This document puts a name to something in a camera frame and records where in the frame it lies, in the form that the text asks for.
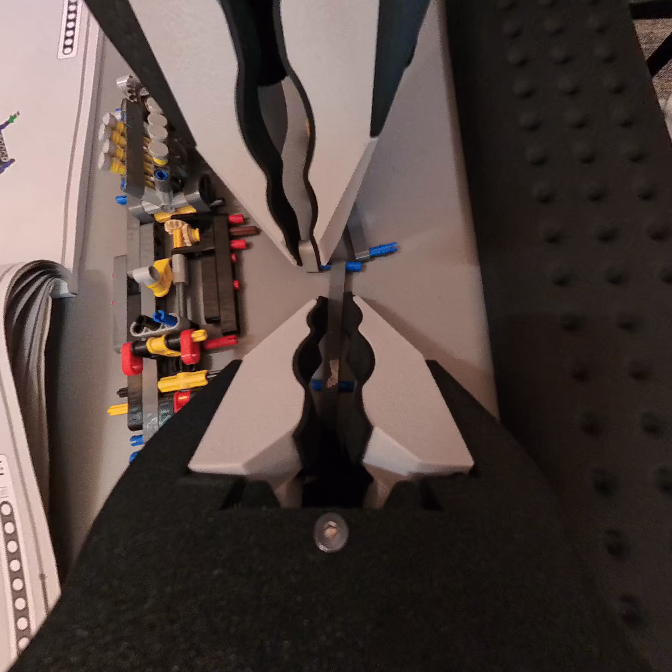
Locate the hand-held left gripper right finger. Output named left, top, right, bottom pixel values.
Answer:
left=341, top=294, right=475, bottom=507

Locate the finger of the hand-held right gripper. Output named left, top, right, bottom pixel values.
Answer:
left=281, top=0, right=380, bottom=264
left=128, top=0, right=321, bottom=272

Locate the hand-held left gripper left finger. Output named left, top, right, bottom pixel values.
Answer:
left=187, top=297, right=329, bottom=507

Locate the long dark grey lego beam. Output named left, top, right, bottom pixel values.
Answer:
left=317, top=261, right=363, bottom=452

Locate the grey lego beam yellow piece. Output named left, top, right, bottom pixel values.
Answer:
left=344, top=202, right=399, bottom=262

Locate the partly built lego chassis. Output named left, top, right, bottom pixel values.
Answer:
left=97, top=75, right=260, bottom=463

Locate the open instruction booklet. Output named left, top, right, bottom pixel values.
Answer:
left=0, top=0, right=103, bottom=657

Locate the black dimpled mat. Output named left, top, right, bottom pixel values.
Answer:
left=446, top=0, right=672, bottom=672

